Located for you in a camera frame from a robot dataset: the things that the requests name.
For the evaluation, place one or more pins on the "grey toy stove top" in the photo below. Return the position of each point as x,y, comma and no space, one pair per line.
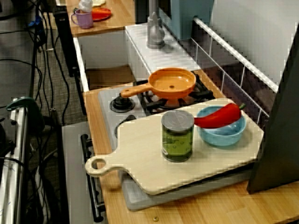
106,116

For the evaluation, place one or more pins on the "red chili pepper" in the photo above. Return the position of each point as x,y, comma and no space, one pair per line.
219,116

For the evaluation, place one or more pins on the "red orange plate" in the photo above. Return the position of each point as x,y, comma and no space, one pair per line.
101,14

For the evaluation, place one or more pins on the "white crumpled object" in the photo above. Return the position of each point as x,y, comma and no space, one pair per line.
85,4

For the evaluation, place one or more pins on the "purple plastic cup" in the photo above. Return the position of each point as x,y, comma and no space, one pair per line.
84,19

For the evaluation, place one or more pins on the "brass screw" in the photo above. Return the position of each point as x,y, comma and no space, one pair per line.
155,219

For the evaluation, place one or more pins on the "white toy kitchen cabinet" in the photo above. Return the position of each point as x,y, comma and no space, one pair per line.
74,163

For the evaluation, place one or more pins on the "light blue bowl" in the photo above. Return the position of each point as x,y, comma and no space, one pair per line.
222,137

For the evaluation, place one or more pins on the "black stove knob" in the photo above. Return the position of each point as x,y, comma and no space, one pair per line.
122,104
129,117

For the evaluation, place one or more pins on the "green can with grey lid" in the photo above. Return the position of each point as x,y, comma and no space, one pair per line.
177,140

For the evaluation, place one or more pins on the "dark upright panel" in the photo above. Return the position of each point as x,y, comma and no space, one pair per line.
275,140

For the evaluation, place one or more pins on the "white toy sink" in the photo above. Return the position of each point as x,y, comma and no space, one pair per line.
102,53

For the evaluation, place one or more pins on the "black vertical post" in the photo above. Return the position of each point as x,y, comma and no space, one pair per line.
66,42

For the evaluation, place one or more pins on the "black burner grate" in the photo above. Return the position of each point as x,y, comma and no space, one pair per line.
203,93

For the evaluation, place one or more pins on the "aluminium extrusion frame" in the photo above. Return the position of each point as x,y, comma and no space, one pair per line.
14,163

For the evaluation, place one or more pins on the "orange toy frying pan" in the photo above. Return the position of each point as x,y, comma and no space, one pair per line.
171,81

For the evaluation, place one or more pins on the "grey toy faucet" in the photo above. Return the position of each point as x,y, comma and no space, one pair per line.
154,32

